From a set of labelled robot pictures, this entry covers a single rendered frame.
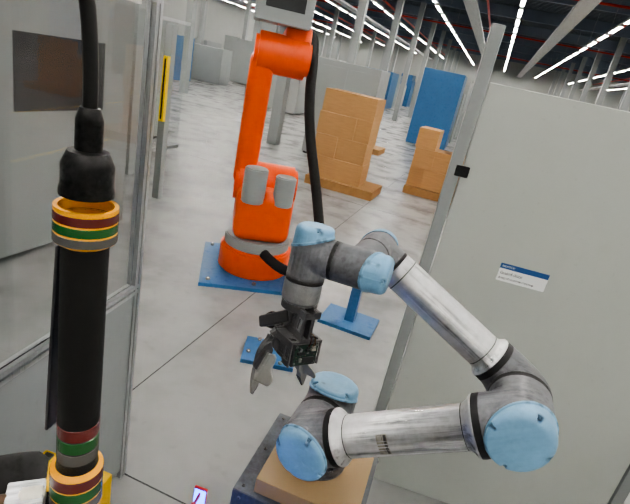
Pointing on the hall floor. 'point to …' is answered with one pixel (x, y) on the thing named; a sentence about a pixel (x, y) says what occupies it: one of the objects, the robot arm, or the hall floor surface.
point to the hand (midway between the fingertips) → (276, 384)
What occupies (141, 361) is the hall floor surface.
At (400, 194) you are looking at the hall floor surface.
